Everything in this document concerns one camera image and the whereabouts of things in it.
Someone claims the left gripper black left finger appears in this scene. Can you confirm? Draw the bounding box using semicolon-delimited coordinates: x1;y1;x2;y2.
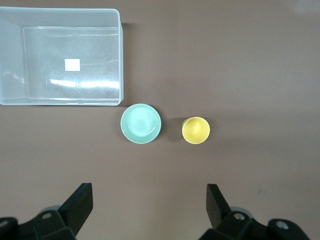
0;182;94;240

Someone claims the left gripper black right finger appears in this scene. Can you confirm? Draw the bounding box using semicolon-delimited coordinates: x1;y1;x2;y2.
199;183;311;240

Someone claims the yellow plastic cup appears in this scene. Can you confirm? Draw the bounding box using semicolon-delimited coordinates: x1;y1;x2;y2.
181;116;211;145

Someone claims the mint green bowl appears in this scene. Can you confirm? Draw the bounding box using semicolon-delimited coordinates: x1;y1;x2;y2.
120;103;162;145

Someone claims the clear plastic storage box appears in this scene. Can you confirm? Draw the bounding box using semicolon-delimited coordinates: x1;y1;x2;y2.
0;6;125;107

